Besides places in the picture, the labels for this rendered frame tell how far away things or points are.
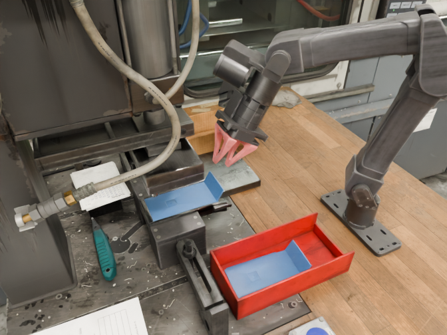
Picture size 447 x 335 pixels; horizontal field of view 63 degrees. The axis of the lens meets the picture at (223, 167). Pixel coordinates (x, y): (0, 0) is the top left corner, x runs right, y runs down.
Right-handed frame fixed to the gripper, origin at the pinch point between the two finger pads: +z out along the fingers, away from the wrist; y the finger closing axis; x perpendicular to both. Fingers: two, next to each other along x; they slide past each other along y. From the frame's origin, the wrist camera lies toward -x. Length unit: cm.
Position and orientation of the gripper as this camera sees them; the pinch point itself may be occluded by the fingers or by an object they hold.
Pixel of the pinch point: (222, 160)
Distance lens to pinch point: 76.1
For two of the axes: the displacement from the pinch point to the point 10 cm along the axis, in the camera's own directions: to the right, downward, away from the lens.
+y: -7.9, -2.0, -5.8
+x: 4.0, 5.4, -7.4
